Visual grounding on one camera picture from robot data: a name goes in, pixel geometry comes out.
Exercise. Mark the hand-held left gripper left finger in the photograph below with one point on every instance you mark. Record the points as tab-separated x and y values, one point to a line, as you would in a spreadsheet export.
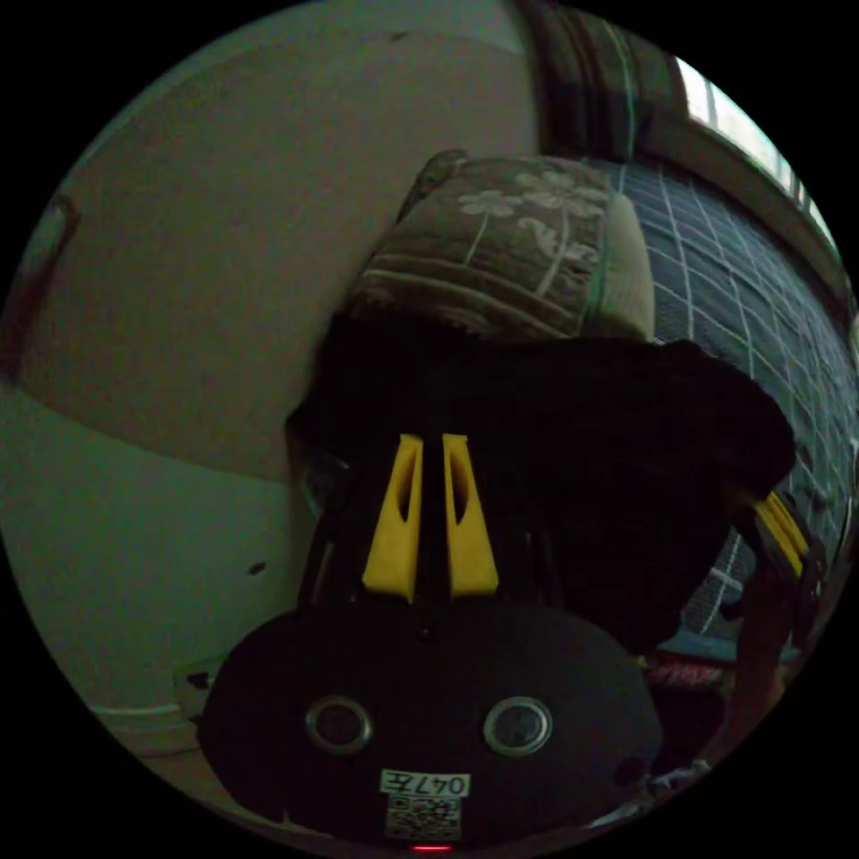
390	550

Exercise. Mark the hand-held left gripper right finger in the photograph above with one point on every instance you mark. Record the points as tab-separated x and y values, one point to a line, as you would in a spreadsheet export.
473	557

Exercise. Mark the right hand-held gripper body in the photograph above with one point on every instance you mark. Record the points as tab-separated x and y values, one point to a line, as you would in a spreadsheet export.
811	570

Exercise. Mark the black pants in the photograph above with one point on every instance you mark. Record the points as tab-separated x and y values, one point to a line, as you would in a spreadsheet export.
590	470

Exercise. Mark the person's right hand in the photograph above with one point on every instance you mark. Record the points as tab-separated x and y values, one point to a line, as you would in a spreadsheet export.
765	637

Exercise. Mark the bed with checked sheet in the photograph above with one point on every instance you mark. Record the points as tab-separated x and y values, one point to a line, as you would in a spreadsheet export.
738	302

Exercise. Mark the brown floral pillow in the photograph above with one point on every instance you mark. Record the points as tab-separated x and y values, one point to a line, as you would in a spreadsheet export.
496	255

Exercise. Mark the window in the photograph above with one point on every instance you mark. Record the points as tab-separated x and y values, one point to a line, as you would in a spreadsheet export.
745	127

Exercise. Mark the dark curtain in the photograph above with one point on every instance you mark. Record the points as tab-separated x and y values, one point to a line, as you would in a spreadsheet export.
590	74

